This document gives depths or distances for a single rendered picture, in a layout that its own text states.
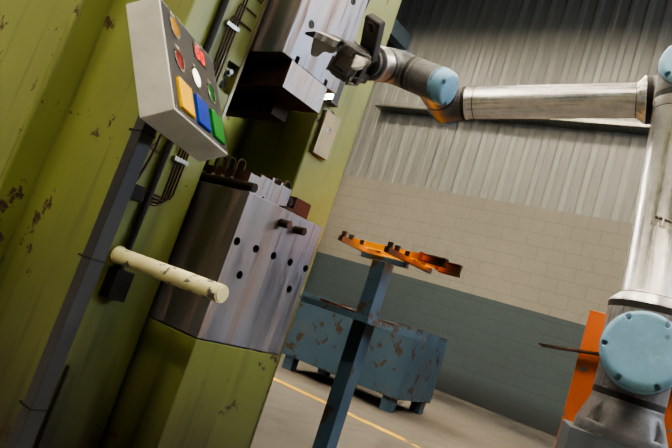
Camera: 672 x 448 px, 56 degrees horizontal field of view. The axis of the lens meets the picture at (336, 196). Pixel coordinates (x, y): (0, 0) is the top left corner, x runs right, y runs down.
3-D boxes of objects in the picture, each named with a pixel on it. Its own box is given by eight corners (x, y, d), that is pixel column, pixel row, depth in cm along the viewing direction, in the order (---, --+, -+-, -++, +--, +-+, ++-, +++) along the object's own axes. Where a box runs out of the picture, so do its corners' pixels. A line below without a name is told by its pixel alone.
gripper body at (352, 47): (345, 85, 148) (371, 88, 158) (362, 53, 144) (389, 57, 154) (323, 68, 151) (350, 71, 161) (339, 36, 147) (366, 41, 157)
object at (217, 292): (226, 307, 152) (234, 286, 153) (211, 303, 148) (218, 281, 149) (122, 266, 179) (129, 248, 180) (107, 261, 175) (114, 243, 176)
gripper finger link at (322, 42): (296, 51, 145) (331, 66, 149) (307, 28, 143) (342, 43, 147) (294, 46, 148) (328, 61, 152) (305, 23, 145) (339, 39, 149)
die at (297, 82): (318, 113, 214) (327, 88, 216) (282, 86, 199) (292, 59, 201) (235, 105, 240) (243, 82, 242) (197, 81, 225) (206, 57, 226)
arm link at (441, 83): (465, 85, 164) (425, 69, 170) (456, 65, 154) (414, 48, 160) (447, 116, 164) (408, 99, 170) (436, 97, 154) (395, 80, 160)
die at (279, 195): (284, 212, 209) (292, 188, 210) (244, 192, 193) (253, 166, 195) (202, 192, 234) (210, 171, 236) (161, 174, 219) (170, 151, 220)
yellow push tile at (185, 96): (196, 118, 144) (191, 88, 146) (183, 106, 137) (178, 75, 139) (189, 120, 144) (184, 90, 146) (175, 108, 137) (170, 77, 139)
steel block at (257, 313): (279, 355, 209) (323, 227, 216) (197, 338, 180) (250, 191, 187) (175, 310, 243) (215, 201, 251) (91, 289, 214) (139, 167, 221)
